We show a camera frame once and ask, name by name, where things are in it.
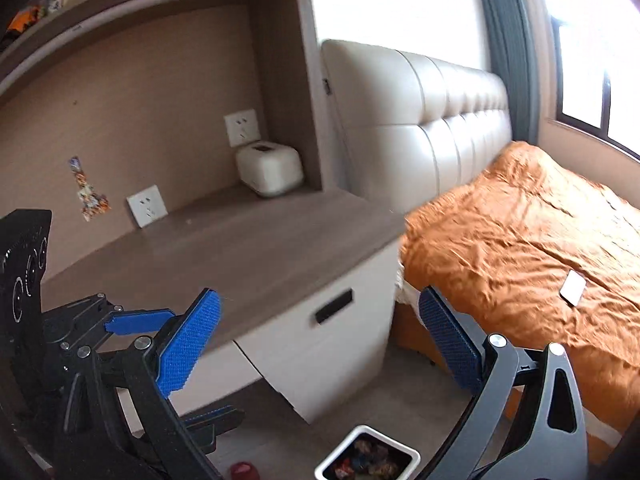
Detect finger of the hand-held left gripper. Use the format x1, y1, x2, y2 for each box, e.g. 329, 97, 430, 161
42, 294, 177, 351
177, 405, 246, 456

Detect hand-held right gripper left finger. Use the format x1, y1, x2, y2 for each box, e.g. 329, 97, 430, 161
55, 288, 222, 480

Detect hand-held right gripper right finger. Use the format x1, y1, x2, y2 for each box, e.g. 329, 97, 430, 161
419, 286, 587, 480

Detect white trash bin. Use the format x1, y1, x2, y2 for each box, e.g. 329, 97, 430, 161
314, 425, 421, 480

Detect white bed sheet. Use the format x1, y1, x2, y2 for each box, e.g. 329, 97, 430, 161
395, 270, 423, 306

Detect white drawer cabinet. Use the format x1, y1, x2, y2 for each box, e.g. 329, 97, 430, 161
232, 237, 406, 426

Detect orange blanket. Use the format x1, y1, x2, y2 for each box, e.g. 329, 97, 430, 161
400, 141, 640, 466

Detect white phone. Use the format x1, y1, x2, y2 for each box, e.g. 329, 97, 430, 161
559, 269, 587, 307

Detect pile of colourful wrappers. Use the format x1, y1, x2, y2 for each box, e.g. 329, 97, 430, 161
325, 437, 406, 480

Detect white tissue box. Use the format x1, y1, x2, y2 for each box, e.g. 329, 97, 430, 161
236, 142, 305, 198

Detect cream padded headboard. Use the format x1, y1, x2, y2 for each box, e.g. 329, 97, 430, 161
320, 39, 515, 216

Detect wooden shelf unit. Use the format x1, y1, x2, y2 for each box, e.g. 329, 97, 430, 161
0, 0, 351, 196

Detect white light bar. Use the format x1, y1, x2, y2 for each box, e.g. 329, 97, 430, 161
0, 0, 181, 86

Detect grey curtain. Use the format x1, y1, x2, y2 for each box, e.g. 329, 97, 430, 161
472, 0, 543, 146

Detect dark framed window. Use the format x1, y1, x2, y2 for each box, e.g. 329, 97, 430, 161
537, 0, 640, 158

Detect colourful wall stickers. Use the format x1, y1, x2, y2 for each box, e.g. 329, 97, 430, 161
68, 156, 112, 222

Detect white wall socket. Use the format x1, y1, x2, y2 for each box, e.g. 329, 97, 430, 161
223, 109, 262, 148
126, 185, 169, 229

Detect black drawer handle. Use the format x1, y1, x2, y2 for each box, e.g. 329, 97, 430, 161
315, 291, 355, 324

